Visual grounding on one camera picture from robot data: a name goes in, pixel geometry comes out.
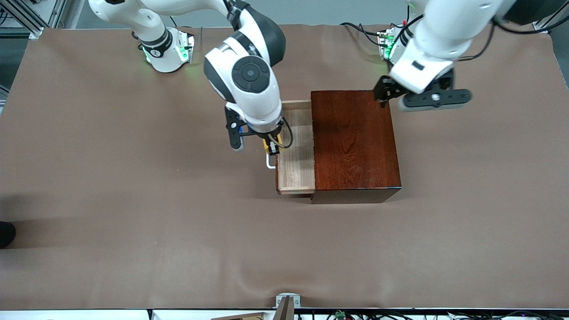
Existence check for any wooden drawer with white handle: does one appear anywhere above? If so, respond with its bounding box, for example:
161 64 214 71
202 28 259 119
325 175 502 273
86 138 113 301
266 100 317 196

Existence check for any dark red wooden cabinet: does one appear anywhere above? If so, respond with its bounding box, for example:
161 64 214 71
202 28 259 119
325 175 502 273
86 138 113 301
310 89 403 205

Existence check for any brown table cover sheet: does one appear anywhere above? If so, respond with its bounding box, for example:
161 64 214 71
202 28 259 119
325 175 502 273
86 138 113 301
0 23 569 311

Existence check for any black round object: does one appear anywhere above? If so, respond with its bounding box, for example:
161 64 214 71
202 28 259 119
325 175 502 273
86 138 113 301
0 221 16 249

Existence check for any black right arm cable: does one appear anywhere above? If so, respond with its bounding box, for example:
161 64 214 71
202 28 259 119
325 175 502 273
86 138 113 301
276 116 294 149

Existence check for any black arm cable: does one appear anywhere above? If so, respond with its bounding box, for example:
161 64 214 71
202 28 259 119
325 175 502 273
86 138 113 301
276 116 294 149
462 18 556 62

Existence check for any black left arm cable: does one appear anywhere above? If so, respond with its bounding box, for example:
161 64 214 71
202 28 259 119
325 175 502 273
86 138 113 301
462 18 556 62

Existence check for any aluminium frame profile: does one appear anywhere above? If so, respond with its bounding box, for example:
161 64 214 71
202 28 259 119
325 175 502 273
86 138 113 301
531 18 569 34
0 0 67 40

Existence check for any grey metal clamp bracket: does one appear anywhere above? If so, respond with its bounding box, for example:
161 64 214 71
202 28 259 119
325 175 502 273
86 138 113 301
276 293 301 308

